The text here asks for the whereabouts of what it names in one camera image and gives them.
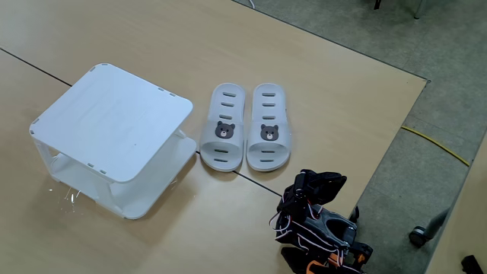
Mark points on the grey metal chair leg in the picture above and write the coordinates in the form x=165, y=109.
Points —
x=418, y=9

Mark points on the black object on floor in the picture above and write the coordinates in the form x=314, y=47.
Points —
x=472, y=265

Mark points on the white bear slipper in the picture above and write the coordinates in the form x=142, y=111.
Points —
x=279, y=110
x=228, y=142

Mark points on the white two-tier plastic box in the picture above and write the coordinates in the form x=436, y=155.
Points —
x=114, y=122

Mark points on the grey chair leg with caster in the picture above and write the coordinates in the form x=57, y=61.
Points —
x=418, y=236

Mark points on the small black floor object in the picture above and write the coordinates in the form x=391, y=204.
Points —
x=377, y=4

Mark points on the black table caster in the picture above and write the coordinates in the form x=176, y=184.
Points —
x=354, y=217

